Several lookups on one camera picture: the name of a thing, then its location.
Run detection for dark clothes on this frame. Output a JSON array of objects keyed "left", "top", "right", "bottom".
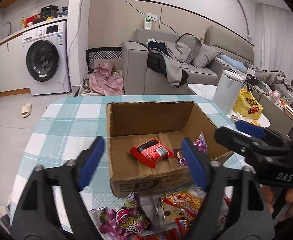
[{"left": 146, "top": 41, "right": 167, "bottom": 78}]

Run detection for purple snack packet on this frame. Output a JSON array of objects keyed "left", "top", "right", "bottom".
[{"left": 174, "top": 131, "right": 209, "bottom": 167}]

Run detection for light blue pillow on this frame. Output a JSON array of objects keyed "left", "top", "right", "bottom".
[{"left": 220, "top": 54, "right": 248, "bottom": 73}]

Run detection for white marble coffee table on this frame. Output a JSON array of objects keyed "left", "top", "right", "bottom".
[{"left": 188, "top": 83, "right": 272, "bottom": 128}]

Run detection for small black stand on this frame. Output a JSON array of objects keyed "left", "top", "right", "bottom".
[{"left": 245, "top": 74, "right": 255, "bottom": 93}]

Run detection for teal checked tablecloth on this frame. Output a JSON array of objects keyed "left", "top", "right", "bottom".
[{"left": 10, "top": 95, "right": 247, "bottom": 240}]

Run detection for grey sofa pillow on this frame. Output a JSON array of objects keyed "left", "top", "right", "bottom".
[
  {"left": 190, "top": 44, "right": 222, "bottom": 69},
  {"left": 178, "top": 34, "right": 203, "bottom": 64}
]

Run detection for clear cookie packet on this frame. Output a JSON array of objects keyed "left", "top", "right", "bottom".
[{"left": 158, "top": 197, "right": 194, "bottom": 224}]

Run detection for grey hoodie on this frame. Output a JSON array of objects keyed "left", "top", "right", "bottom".
[{"left": 164, "top": 41, "right": 190, "bottom": 88}]

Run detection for grey sofa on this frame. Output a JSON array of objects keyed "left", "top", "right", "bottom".
[{"left": 122, "top": 25, "right": 254, "bottom": 95}]

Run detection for red box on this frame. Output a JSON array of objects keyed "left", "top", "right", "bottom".
[{"left": 26, "top": 15, "right": 40, "bottom": 27}]

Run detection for black white patterned bag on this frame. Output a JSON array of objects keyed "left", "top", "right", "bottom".
[{"left": 86, "top": 47, "right": 123, "bottom": 74}]

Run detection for grey blanket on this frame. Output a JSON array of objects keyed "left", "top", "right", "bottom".
[{"left": 255, "top": 70, "right": 293, "bottom": 95}]

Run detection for cardboard box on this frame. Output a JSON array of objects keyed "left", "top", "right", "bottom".
[{"left": 106, "top": 101, "right": 232, "bottom": 197}]

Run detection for beige slipper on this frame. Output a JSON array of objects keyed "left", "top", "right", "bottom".
[{"left": 21, "top": 103, "right": 32, "bottom": 118}]

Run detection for yellow plastic bag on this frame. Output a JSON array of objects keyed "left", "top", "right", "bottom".
[{"left": 233, "top": 86, "right": 263, "bottom": 120}]

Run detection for white shoe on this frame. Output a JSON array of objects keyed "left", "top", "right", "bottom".
[{"left": 0, "top": 192, "right": 13, "bottom": 228}]

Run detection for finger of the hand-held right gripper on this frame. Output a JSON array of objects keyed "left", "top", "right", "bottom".
[
  {"left": 214, "top": 126, "right": 290, "bottom": 167},
  {"left": 235, "top": 120, "right": 293, "bottom": 145}
]

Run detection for white red snack packet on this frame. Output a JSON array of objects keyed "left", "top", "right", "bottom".
[{"left": 219, "top": 185, "right": 234, "bottom": 230}]

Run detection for grape candy packet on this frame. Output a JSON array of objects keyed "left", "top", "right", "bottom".
[{"left": 90, "top": 191, "right": 152, "bottom": 240}]

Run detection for white trash can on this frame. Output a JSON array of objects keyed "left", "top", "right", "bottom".
[{"left": 213, "top": 70, "right": 244, "bottom": 114}]

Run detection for white washing machine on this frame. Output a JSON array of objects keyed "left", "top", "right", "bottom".
[{"left": 21, "top": 21, "right": 72, "bottom": 96}]

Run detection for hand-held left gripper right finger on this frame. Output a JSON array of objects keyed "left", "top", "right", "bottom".
[{"left": 180, "top": 137, "right": 275, "bottom": 240}]

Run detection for pink cloth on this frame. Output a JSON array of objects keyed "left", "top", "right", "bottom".
[{"left": 89, "top": 62, "right": 125, "bottom": 96}]

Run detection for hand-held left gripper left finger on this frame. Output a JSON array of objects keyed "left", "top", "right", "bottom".
[{"left": 10, "top": 136, "right": 105, "bottom": 240}]

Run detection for orange fries snack packet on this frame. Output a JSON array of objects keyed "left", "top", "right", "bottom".
[{"left": 161, "top": 189, "right": 207, "bottom": 220}]

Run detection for small red orange packet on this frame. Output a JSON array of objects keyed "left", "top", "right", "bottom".
[{"left": 175, "top": 216, "right": 197, "bottom": 238}]

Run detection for red black snack packet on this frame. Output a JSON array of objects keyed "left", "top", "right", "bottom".
[{"left": 130, "top": 138, "right": 174, "bottom": 168}]

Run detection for white kitchen counter cabinet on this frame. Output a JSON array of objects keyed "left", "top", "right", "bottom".
[{"left": 0, "top": 15, "right": 68, "bottom": 94}]

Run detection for flat red snack packet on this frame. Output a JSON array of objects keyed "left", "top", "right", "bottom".
[{"left": 131, "top": 229, "right": 180, "bottom": 240}]

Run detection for black rice cooker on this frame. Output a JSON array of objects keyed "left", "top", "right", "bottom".
[{"left": 40, "top": 6, "right": 59, "bottom": 20}]

